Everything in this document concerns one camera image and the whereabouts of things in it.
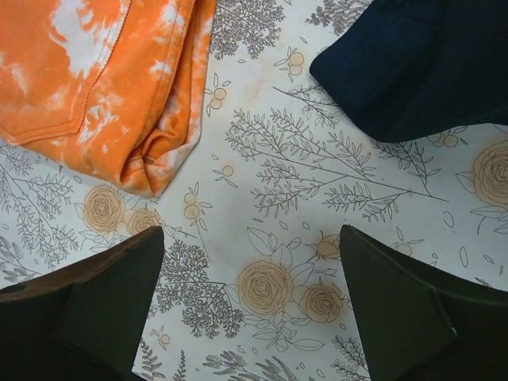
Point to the floral patterned table mat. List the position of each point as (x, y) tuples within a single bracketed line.
[(252, 285)]

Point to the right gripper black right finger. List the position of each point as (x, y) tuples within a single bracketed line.
[(417, 322)]

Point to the orange tie-dye folded shorts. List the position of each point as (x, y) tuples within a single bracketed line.
[(112, 89)]

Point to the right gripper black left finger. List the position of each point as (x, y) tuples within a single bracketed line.
[(83, 321)]

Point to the navy blue shorts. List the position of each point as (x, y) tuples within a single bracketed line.
[(410, 69)]

